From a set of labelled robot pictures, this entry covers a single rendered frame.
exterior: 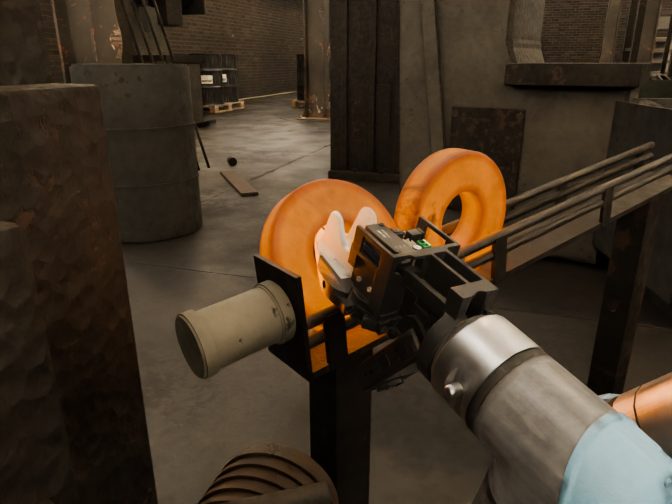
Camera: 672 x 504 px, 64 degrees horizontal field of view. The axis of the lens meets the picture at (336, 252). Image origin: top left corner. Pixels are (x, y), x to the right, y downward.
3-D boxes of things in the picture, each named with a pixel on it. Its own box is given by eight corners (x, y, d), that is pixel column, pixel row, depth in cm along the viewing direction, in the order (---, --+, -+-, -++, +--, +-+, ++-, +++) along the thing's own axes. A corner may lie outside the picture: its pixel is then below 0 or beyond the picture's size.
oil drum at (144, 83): (69, 238, 288) (38, 61, 258) (138, 210, 341) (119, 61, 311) (164, 249, 271) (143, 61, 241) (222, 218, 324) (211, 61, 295)
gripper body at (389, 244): (419, 211, 48) (520, 286, 40) (397, 288, 53) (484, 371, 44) (348, 221, 44) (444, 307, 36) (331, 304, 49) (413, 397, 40)
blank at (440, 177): (388, 164, 56) (410, 169, 54) (486, 136, 64) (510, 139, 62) (395, 294, 63) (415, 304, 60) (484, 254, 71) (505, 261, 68)
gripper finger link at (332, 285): (348, 248, 52) (401, 299, 46) (345, 263, 53) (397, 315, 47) (306, 255, 50) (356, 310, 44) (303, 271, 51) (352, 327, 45)
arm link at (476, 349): (523, 410, 41) (445, 445, 37) (481, 370, 45) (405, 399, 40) (560, 335, 38) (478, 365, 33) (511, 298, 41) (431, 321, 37)
